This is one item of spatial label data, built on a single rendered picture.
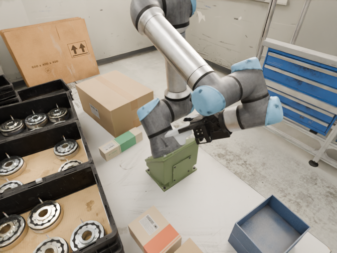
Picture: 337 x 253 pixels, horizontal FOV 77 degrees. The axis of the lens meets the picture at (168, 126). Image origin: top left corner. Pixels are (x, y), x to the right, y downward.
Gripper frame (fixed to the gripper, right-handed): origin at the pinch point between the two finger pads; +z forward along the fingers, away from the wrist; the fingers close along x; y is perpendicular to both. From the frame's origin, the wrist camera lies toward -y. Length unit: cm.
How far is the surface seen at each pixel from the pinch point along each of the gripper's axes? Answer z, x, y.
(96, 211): 25.8, -27.2, 16.6
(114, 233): 8.6, -34.3, 17.0
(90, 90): 63, 23, -27
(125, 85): 49, 37, -22
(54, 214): 33, -36, 10
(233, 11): 26, 271, -65
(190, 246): -5.4, -22.7, 31.3
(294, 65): -33, 148, 14
